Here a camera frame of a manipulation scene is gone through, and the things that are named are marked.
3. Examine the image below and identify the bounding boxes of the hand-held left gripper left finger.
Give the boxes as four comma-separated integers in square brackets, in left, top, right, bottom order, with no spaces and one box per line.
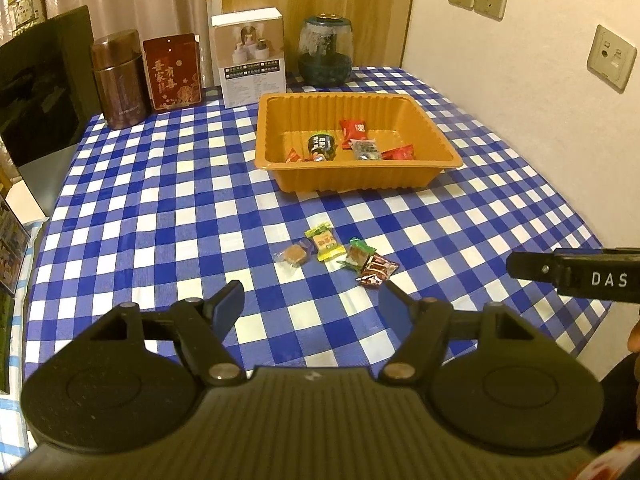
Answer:
[90,280,246,387]

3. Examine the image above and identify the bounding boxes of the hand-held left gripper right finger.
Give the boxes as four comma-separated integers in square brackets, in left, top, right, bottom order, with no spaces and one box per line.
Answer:
[378,280,533,385]

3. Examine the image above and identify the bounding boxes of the dark red brown snack packet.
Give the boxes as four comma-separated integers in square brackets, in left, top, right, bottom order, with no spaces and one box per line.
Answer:
[355,254,400,288]

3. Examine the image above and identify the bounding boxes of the green brown snack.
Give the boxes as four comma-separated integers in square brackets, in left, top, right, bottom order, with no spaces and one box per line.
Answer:
[337,237,377,270]

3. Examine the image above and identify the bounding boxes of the brown cake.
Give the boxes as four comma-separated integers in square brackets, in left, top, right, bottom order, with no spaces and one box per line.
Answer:
[274,242,313,267]

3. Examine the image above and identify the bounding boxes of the yellow snack packet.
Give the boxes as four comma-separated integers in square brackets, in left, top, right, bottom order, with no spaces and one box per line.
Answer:
[305,223,346,262]

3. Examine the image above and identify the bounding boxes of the orange plastic tray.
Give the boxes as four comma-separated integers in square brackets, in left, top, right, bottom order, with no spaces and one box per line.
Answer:
[254,92,465,195]

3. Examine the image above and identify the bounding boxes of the grey clear snack packet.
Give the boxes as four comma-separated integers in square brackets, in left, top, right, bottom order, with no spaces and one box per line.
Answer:
[348,140,383,162]

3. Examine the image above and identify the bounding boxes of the black green snack packet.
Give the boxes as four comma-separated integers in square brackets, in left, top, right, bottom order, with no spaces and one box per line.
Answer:
[306,132,337,162]

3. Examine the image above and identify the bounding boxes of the red packet with white label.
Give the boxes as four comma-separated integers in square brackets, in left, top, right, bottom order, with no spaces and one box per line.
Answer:
[338,118,369,150]

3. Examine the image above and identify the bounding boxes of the blue white checkered tablecloth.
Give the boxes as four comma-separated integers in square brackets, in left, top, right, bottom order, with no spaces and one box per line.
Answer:
[22,66,613,396]

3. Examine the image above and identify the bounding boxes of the red patterned tin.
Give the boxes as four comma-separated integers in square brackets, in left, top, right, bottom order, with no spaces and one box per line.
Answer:
[142,33,203,112]

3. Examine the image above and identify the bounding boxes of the brown metal canister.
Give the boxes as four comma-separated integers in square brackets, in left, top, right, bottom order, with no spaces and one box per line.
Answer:
[90,29,148,131]

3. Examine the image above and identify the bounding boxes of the white product box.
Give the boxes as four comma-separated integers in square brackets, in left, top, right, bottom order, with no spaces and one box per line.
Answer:
[210,7,288,109]

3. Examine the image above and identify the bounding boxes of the glass jar with green lid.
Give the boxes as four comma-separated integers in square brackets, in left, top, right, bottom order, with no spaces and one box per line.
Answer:
[297,14,355,87]

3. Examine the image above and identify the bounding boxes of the black monitor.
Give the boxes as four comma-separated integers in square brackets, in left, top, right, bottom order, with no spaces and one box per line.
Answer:
[0,5,103,213]

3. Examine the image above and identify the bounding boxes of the small jar with yellow lid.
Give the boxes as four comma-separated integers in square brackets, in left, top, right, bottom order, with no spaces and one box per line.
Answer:
[7,0,41,36]

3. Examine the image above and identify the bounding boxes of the beige network wall plate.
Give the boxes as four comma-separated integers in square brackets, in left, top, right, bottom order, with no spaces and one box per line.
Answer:
[586,24,638,93]

